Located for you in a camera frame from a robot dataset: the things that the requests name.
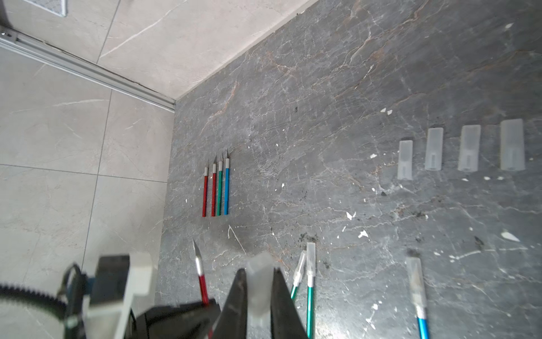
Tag red carving knife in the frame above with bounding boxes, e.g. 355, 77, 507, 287
193, 241, 209, 305
202, 165, 209, 218
211, 157, 217, 217

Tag translucent knife cap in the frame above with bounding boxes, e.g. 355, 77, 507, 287
425, 127, 444, 171
246, 252, 275, 328
397, 140, 414, 180
458, 125, 481, 172
501, 119, 526, 172

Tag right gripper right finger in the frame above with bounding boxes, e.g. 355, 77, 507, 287
270, 268, 308, 339

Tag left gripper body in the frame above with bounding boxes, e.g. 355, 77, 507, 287
135, 299, 221, 339

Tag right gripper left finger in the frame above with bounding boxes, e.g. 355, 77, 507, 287
213, 268, 248, 339

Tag green carving knife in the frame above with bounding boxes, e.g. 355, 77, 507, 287
306, 242, 316, 339
290, 250, 306, 301
216, 159, 224, 216

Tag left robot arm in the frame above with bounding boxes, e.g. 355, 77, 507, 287
1, 264, 220, 338

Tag blue carving knife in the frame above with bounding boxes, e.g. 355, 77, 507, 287
406, 257, 430, 339
224, 151, 230, 216

